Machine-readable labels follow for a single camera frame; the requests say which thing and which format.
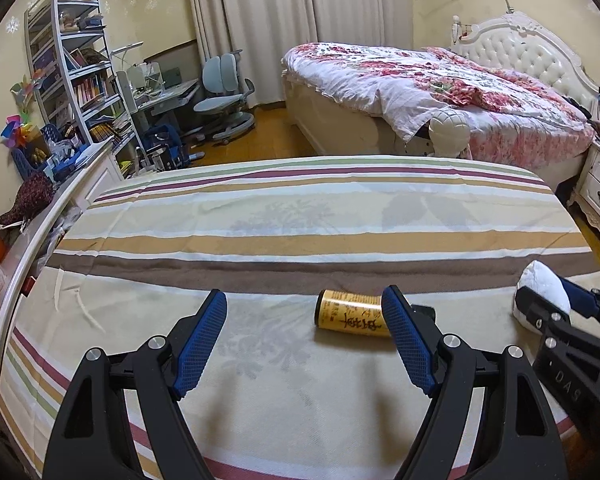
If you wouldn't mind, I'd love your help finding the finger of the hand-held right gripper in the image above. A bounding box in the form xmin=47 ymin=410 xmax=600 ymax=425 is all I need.
xmin=514 ymin=286 xmax=572 ymax=337
xmin=560 ymin=276 xmax=600 ymax=346

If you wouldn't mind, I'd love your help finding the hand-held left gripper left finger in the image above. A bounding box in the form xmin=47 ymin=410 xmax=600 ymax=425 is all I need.
xmin=41 ymin=289 xmax=229 ymax=480

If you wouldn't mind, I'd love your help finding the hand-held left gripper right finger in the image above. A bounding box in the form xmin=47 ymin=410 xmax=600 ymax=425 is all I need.
xmin=381 ymin=284 xmax=566 ymax=480

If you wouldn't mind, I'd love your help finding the white paper ball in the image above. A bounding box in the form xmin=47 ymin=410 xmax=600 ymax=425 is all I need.
xmin=512 ymin=260 xmax=572 ymax=331

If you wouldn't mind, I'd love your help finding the yellow bottle with black cap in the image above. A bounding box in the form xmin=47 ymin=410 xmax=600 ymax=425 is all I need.
xmin=314 ymin=289 xmax=437 ymax=343

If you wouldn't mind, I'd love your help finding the striped tablecloth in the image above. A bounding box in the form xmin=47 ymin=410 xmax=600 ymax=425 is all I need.
xmin=0 ymin=156 xmax=600 ymax=480

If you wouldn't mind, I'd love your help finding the dark red fuzzy cloth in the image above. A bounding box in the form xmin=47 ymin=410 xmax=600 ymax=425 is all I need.
xmin=0 ymin=170 xmax=56 ymax=226

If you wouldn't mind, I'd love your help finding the light blue desk chair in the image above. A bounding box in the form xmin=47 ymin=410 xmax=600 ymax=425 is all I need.
xmin=192 ymin=50 xmax=256 ymax=146

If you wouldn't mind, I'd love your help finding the grey study desk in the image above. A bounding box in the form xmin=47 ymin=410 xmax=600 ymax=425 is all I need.
xmin=130 ymin=80 xmax=203 ymax=161

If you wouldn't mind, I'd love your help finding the blue plastic basket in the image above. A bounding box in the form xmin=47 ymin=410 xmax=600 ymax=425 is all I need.
xmin=11 ymin=125 xmax=63 ymax=181

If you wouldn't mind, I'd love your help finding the white upholstered bed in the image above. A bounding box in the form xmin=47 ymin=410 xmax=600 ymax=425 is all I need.
xmin=280 ymin=12 xmax=600 ymax=186

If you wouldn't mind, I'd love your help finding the pink floral duvet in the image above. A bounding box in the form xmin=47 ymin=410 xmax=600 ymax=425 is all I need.
xmin=281 ymin=42 xmax=596 ymax=171

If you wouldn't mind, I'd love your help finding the white desk lamp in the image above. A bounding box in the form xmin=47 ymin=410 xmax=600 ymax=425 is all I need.
xmin=111 ymin=41 xmax=146 ymax=111

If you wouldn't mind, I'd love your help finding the colourful paper pinwheel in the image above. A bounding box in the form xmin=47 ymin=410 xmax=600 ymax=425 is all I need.
xmin=9 ymin=76 xmax=37 ymax=108
xmin=0 ymin=112 xmax=42 ymax=150

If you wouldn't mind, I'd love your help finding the white bookshelf with books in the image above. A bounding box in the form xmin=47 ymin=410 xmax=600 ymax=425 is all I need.
xmin=24 ymin=0 xmax=141 ymax=181

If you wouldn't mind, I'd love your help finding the beige striped curtain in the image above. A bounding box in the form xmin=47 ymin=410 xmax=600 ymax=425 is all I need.
xmin=182 ymin=0 xmax=318 ymax=111
xmin=305 ymin=0 xmax=416 ymax=51

